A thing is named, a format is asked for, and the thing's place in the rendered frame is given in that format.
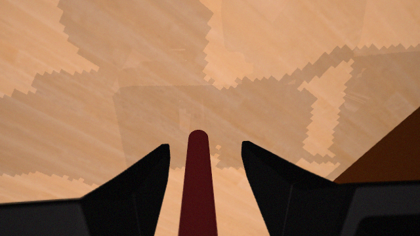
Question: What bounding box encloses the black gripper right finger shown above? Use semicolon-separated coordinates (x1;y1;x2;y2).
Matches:
241;141;420;236

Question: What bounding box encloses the red peg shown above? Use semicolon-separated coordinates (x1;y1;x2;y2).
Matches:
178;130;218;236

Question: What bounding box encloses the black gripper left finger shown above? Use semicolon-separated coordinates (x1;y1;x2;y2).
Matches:
0;144;171;236

